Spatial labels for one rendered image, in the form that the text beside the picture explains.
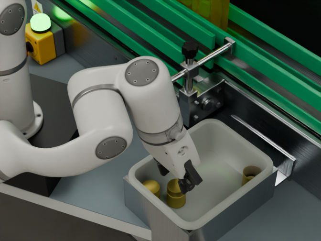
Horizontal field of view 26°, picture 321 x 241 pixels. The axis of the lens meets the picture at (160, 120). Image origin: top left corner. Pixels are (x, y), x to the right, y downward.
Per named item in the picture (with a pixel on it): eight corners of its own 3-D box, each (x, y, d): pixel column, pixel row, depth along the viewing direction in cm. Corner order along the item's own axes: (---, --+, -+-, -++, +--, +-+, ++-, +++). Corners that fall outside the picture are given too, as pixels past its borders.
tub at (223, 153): (274, 195, 130) (280, 164, 124) (187, 263, 119) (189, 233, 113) (209, 144, 139) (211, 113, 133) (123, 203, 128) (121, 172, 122)
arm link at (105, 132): (5, 146, 109) (124, 87, 107) (18, 213, 102) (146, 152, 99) (-25, 118, 103) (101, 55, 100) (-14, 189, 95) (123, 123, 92)
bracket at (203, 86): (225, 107, 138) (228, 81, 133) (190, 130, 133) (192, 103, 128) (212, 98, 140) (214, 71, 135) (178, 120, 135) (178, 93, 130)
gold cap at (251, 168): (262, 180, 125) (260, 195, 128) (262, 165, 127) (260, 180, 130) (242, 179, 125) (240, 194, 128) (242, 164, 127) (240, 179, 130)
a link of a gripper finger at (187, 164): (205, 176, 111) (200, 183, 116) (173, 141, 112) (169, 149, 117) (200, 181, 110) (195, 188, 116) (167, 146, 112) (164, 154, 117)
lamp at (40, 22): (55, 27, 154) (54, 16, 152) (38, 36, 152) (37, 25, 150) (43, 18, 157) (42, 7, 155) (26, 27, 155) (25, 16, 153)
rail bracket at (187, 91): (234, 76, 134) (239, 24, 125) (169, 117, 126) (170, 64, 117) (223, 68, 135) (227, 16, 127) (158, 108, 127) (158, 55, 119)
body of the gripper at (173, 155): (197, 123, 107) (208, 161, 116) (155, 89, 112) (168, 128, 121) (162, 154, 105) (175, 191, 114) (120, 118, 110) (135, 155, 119)
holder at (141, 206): (292, 181, 133) (298, 154, 127) (187, 263, 120) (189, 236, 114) (228, 133, 142) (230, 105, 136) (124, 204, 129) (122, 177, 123)
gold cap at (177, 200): (175, 211, 125) (175, 196, 122) (162, 200, 127) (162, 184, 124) (189, 201, 127) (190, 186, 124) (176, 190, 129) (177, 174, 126)
